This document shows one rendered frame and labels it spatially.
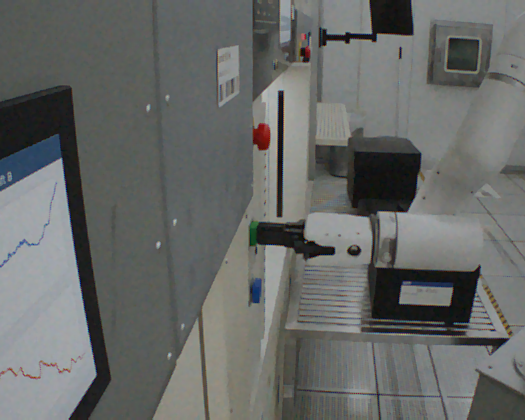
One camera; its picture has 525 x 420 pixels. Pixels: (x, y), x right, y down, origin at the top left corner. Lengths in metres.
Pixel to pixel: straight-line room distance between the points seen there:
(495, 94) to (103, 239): 0.64
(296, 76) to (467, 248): 0.81
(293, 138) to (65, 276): 1.27
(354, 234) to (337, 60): 4.84
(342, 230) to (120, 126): 0.52
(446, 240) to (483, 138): 0.16
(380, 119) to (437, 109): 0.64
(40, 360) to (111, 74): 0.12
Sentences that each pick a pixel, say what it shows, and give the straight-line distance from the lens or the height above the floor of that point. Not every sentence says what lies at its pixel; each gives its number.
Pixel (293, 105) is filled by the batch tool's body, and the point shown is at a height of 1.29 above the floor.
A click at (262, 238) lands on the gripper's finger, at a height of 1.20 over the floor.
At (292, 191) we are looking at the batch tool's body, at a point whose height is 1.04.
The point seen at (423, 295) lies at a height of 0.84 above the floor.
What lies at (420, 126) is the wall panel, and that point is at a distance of 5.68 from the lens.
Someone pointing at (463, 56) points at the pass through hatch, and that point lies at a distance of 5.55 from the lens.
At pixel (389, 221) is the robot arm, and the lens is 0.73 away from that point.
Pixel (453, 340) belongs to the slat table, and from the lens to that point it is 1.38.
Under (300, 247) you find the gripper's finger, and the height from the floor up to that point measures 1.21.
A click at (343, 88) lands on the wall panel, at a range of 5.53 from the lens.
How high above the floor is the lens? 1.50
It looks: 21 degrees down
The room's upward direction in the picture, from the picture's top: straight up
